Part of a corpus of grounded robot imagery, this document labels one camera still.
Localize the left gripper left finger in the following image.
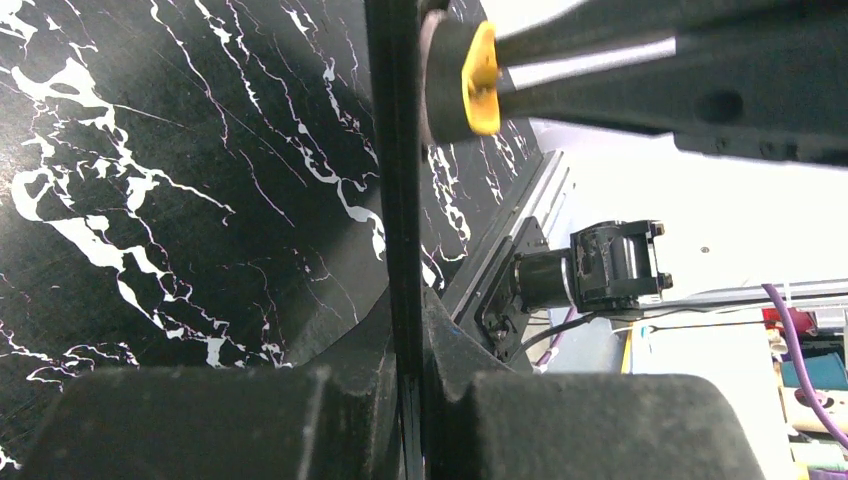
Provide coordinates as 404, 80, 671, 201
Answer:
21, 295, 400, 479

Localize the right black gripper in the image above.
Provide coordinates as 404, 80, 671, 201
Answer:
495, 0, 847, 166

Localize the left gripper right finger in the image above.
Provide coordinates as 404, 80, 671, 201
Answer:
422, 289, 763, 479

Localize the yellow black whiteboard eraser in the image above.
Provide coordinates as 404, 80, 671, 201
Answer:
419, 9, 501, 145

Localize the white whiteboard black frame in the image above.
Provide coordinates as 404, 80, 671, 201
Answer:
365, 1, 424, 479

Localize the aluminium rail frame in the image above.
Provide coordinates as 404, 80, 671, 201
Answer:
527, 145, 847, 309

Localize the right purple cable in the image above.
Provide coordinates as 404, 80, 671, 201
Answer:
761, 283, 848, 452

